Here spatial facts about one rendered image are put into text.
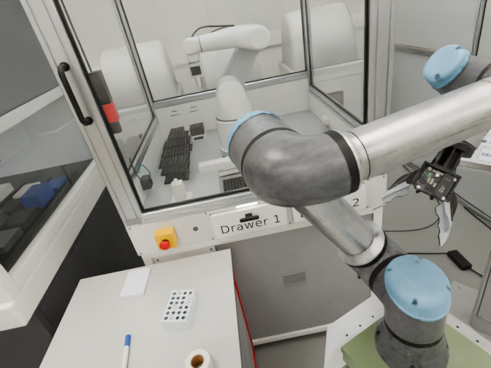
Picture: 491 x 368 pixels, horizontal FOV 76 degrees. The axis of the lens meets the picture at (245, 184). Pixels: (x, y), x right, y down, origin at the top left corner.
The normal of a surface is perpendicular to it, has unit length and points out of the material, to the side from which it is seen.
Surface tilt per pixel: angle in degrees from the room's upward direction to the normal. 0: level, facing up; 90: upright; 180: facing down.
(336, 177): 81
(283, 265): 90
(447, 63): 48
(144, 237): 90
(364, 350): 1
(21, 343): 90
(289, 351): 0
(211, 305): 0
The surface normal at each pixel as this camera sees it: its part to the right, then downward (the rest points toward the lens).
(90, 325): -0.18, -0.85
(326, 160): -0.11, -0.15
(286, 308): 0.11, 0.49
